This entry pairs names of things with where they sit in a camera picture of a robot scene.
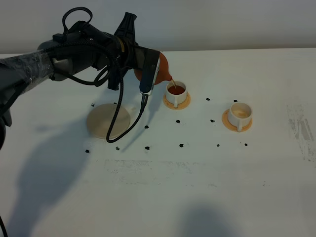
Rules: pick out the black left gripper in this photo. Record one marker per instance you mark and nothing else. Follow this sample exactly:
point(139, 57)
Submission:
point(88, 46)

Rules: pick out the brown clay teapot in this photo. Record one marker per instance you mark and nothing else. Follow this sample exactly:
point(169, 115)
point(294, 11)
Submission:
point(163, 73)

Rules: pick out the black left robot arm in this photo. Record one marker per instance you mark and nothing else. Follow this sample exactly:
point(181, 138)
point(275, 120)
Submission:
point(22, 73)

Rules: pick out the white teacup near teapot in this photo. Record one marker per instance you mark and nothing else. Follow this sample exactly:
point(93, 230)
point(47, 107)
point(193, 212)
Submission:
point(176, 93)

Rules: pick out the beige round teapot tray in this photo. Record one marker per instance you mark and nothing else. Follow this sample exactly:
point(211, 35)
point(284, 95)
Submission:
point(99, 120)

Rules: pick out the orange coaster near teapot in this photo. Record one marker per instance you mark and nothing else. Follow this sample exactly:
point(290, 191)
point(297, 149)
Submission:
point(180, 106)

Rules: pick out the orange coaster far right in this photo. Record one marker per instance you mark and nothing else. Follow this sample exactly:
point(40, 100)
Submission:
point(229, 126)

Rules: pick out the white teacup far right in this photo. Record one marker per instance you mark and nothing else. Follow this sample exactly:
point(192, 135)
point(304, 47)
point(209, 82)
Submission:
point(240, 115)

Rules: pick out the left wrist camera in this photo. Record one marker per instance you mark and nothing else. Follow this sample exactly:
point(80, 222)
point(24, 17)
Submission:
point(147, 61)

